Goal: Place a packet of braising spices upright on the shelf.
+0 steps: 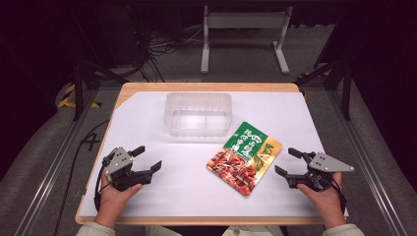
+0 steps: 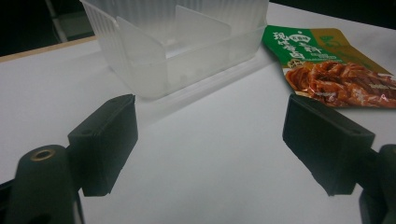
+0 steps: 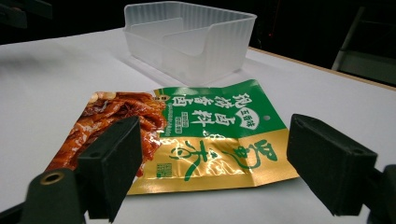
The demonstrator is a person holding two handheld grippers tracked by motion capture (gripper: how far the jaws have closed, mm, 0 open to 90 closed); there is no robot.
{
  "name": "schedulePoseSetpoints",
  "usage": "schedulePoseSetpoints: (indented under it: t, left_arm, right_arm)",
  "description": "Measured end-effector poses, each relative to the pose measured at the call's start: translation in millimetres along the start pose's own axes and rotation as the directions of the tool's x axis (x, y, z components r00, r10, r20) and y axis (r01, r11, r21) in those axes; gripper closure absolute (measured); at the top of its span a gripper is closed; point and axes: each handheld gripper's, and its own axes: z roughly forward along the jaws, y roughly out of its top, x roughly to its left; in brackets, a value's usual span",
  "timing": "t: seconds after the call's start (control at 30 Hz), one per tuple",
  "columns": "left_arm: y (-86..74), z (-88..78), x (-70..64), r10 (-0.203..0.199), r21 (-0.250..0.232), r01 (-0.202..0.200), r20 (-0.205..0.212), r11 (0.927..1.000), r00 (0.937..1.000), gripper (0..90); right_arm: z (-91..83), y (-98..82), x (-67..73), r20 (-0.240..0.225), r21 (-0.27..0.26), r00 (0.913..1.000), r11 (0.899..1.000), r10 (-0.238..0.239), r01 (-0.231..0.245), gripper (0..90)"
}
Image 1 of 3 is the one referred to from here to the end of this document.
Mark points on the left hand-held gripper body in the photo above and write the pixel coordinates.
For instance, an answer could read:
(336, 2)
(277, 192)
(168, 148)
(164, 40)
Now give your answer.
(118, 161)

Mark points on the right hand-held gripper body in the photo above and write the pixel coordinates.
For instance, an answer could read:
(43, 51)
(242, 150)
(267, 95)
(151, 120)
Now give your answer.
(327, 163)

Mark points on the green and yellow snack packet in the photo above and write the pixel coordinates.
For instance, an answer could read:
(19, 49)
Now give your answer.
(244, 159)

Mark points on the clear plastic container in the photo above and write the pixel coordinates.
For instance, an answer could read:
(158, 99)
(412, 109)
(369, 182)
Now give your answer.
(198, 114)

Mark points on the person's right hand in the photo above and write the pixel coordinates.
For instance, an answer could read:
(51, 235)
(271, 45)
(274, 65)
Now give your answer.
(326, 201)

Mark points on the person's left hand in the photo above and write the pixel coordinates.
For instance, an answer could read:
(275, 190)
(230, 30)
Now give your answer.
(113, 200)

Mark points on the white paper sheet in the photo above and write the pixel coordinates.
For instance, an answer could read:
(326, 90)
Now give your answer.
(183, 191)

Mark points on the black metal stand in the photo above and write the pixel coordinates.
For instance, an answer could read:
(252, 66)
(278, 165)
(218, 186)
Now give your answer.
(78, 91)
(346, 95)

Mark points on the person's light clothing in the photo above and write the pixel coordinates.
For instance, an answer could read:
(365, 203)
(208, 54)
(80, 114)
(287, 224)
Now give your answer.
(236, 231)

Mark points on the yellow and black hazard tape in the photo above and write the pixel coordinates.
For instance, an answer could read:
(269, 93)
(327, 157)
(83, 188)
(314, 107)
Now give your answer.
(67, 95)

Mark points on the wooden table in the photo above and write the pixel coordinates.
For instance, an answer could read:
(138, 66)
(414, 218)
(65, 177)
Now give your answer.
(196, 87)

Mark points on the white metal stand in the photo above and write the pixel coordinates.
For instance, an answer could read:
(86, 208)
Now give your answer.
(246, 20)

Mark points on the aluminium rail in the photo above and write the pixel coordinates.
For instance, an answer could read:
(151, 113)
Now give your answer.
(370, 164)
(49, 184)

